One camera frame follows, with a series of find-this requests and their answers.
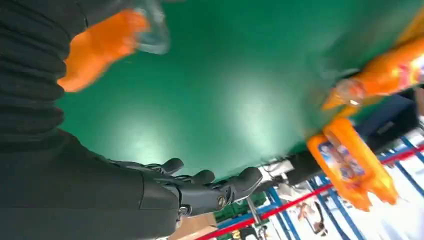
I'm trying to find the green mat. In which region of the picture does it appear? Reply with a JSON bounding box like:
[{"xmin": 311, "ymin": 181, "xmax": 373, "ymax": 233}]
[{"xmin": 55, "ymin": 0, "xmax": 424, "ymax": 182}]

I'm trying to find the white table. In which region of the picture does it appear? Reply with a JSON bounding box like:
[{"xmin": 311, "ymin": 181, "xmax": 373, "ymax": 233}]
[{"xmin": 256, "ymin": 158, "xmax": 297, "ymax": 186}]

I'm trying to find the blue rack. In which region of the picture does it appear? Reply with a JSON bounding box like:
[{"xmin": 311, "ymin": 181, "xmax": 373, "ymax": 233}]
[{"xmin": 216, "ymin": 135, "xmax": 424, "ymax": 240}]

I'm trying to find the green crate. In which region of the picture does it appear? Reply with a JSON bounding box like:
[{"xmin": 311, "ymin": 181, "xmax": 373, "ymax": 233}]
[{"xmin": 213, "ymin": 193, "xmax": 267, "ymax": 224}]

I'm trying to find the black controller device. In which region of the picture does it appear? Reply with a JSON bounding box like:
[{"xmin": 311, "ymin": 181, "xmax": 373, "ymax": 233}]
[{"xmin": 287, "ymin": 150, "xmax": 328, "ymax": 187}]

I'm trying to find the red rail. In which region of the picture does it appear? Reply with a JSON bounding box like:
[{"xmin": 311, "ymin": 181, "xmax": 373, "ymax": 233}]
[{"xmin": 195, "ymin": 145, "xmax": 424, "ymax": 240}]

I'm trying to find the cardboard box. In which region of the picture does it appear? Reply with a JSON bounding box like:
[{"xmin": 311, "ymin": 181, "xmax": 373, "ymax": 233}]
[{"xmin": 167, "ymin": 213, "xmax": 219, "ymax": 240}]

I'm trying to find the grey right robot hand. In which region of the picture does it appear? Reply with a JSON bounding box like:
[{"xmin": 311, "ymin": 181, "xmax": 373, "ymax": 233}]
[{"xmin": 0, "ymin": 130, "xmax": 264, "ymax": 240}]

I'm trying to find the black carrying case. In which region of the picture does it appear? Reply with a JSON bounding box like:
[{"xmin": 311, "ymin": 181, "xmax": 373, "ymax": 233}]
[{"xmin": 355, "ymin": 95, "xmax": 421, "ymax": 152}]

